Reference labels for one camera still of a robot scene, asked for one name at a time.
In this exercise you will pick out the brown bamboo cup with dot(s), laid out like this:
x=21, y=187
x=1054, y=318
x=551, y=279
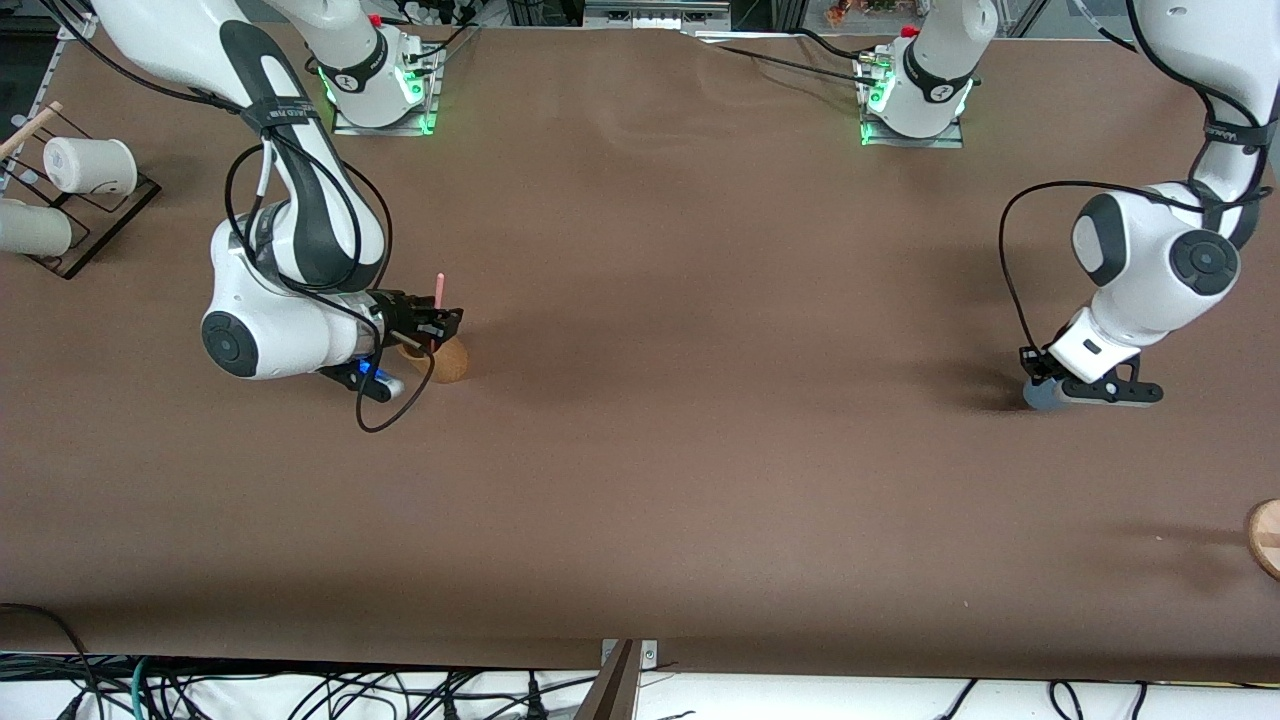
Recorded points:
x=452, y=362

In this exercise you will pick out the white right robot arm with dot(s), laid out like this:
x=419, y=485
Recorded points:
x=300, y=230

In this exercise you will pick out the grey background device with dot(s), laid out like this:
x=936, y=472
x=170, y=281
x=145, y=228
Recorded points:
x=655, y=12

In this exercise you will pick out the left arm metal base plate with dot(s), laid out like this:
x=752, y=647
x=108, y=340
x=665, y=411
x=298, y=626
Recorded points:
x=950, y=138

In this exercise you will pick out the round wooden board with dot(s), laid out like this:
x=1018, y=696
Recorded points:
x=1268, y=538

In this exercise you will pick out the wooden rack stick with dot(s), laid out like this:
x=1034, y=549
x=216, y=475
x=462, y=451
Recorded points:
x=30, y=128

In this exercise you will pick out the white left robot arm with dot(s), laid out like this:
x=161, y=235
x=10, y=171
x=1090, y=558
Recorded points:
x=1150, y=250

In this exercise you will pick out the metal table edge bracket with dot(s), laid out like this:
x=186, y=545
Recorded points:
x=648, y=655

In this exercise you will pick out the aluminium frame profile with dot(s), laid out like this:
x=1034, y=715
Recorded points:
x=75, y=28

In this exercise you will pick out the blue cup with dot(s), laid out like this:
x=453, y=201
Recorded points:
x=1042, y=397

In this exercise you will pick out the thin tan rod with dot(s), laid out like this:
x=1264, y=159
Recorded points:
x=412, y=342

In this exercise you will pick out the white cup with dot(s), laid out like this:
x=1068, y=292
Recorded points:
x=90, y=166
x=35, y=228

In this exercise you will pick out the brown table leg strut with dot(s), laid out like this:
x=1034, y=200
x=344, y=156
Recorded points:
x=612, y=690

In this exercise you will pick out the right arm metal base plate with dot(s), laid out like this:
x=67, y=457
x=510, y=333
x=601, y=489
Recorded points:
x=432, y=95

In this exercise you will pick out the pink chopstick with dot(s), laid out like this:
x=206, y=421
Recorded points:
x=438, y=292

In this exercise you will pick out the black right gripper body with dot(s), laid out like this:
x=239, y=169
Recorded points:
x=403, y=313

